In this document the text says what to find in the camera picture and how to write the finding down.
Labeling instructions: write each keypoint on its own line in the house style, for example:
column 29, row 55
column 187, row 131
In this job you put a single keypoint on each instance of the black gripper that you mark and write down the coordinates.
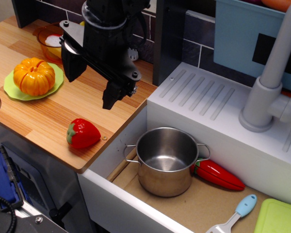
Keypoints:
column 104, row 48

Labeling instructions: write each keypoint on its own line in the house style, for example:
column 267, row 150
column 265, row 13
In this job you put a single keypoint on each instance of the red toy strawberry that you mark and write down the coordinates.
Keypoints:
column 82, row 133

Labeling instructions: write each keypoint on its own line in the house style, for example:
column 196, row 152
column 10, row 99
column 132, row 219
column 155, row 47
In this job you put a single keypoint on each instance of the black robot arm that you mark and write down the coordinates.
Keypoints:
column 114, row 12

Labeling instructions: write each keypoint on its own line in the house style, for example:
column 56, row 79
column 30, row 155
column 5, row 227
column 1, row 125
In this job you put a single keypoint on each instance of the stainless steel pot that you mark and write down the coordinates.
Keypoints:
column 164, row 158

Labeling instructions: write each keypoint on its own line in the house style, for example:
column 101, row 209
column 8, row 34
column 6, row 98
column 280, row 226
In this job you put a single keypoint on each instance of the white pasta spoon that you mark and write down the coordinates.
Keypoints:
column 133, row 54

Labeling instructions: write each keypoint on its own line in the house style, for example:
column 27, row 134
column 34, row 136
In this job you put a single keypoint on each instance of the orange transparent bowl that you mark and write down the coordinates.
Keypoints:
column 52, row 54

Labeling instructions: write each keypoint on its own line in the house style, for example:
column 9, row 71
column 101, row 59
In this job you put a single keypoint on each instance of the white red toy slice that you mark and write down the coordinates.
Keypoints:
column 53, row 40

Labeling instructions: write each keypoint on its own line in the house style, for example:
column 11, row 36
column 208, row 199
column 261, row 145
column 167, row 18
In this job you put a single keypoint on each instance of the orange toy pumpkin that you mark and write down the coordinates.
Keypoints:
column 34, row 76

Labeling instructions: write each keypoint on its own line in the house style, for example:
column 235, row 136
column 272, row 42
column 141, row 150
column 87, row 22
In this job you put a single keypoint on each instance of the light green plate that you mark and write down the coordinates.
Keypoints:
column 14, row 92

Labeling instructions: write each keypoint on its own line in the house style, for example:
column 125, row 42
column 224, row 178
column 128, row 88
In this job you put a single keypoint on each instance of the white toy sink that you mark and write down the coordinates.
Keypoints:
column 207, row 107

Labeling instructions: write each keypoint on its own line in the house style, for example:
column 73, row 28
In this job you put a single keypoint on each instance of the red toy chili pepper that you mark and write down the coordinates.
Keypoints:
column 214, row 173

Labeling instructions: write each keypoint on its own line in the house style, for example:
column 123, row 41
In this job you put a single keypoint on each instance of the blue clamp device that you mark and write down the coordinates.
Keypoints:
column 10, row 183

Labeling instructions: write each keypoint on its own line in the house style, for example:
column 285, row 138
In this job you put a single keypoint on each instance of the light blue bin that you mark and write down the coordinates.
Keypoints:
column 244, row 37

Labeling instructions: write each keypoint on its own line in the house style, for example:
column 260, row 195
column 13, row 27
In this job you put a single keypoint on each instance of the grey toy faucet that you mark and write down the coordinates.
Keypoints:
column 265, row 101

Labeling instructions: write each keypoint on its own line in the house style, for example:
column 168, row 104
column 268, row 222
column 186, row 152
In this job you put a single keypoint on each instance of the green cutting board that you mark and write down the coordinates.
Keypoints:
column 274, row 217

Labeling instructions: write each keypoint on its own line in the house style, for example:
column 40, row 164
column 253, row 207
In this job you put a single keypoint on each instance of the white blue handled spatula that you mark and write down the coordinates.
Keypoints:
column 245, row 206

